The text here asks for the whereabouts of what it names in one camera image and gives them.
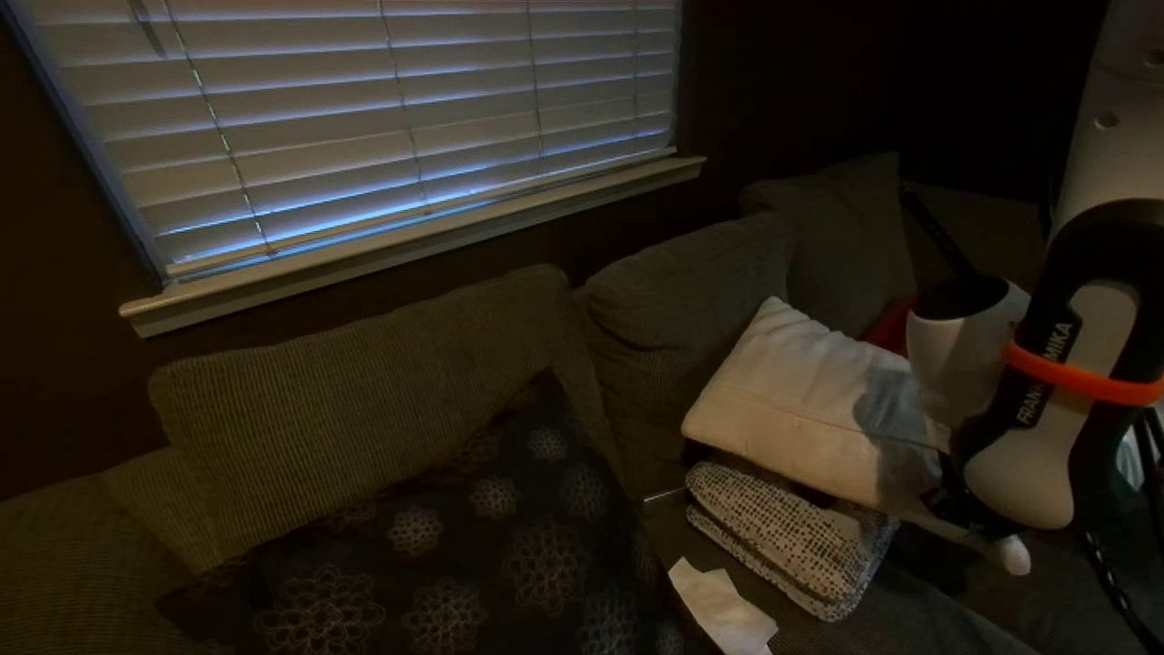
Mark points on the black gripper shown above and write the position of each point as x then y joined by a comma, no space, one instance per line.
951,516

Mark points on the white embroidered pillow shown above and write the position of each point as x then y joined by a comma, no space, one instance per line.
778,387

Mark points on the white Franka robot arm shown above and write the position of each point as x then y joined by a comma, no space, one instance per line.
1033,473

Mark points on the dark floral patterned pillow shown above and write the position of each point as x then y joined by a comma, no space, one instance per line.
486,546

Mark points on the grey patterned folded blanket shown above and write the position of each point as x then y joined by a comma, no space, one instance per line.
789,539

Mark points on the white paper tissue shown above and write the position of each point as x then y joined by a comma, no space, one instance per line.
721,606

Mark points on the olive grey sofa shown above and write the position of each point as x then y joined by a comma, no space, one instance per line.
367,387

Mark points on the white window blinds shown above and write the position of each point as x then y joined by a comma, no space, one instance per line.
367,110

